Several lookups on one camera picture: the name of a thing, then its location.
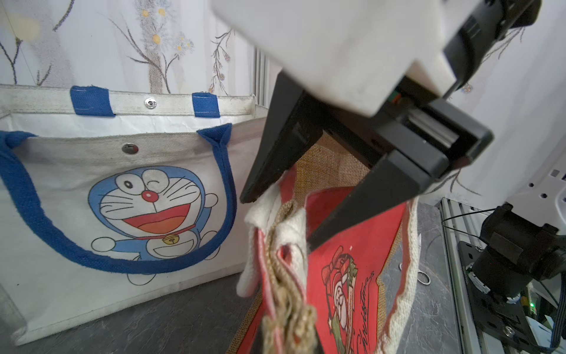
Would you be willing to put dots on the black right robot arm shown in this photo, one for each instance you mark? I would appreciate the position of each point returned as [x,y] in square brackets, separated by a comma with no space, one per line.
[413,140]

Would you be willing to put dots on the red jute Christmas bag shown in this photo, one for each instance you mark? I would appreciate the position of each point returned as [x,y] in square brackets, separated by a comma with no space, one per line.
[354,293]

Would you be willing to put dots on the aluminium mounting rail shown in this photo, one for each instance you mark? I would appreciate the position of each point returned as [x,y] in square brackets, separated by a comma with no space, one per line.
[523,240]

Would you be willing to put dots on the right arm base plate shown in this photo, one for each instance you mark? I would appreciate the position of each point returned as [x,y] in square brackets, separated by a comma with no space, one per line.
[503,320]

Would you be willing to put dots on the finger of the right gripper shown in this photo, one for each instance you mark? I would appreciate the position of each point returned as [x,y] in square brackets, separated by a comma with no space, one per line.
[293,125]

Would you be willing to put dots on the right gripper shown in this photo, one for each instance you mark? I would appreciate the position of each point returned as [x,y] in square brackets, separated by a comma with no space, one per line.
[411,142]

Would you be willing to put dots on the white Doraemon canvas bag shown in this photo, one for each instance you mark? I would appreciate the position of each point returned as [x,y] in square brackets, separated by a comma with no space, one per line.
[110,199]

